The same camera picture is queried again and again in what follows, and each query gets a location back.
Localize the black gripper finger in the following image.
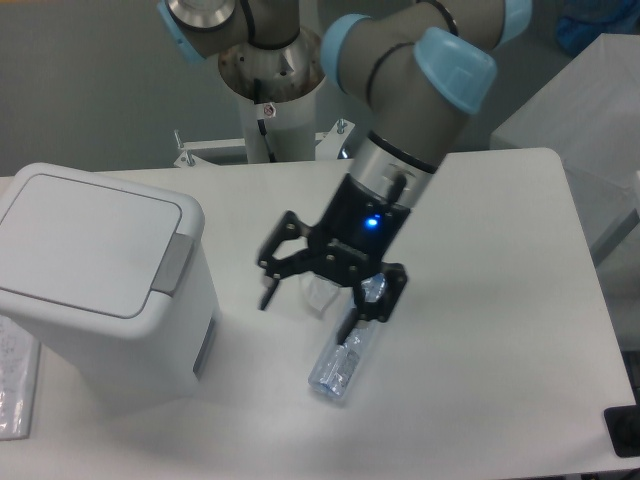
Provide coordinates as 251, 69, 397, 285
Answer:
256, 210, 320, 310
335, 263, 408, 344

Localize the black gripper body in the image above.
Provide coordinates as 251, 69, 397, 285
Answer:
309, 174, 411, 287

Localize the white push-lid trash can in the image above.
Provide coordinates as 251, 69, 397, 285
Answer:
1, 163, 220, 395

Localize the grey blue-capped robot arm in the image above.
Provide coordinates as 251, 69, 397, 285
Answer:
157, 1, 533, 344

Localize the crumpled white tissue wrapper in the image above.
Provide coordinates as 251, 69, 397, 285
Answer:
300, 273, 340, 314

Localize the clear plastic water bottle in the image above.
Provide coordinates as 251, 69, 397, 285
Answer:
308, 297, 379, 401

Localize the white side cabinet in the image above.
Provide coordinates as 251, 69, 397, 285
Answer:
492, 33, 640, 351

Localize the black device at table edge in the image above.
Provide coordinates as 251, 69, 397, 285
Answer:
604, 405, 639, 458

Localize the blue bag in corner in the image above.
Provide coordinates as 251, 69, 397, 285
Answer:
555, 1, 639, 57

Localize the paper sheet in sleeve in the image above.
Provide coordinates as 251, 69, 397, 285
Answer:
1, 316, 41, 441

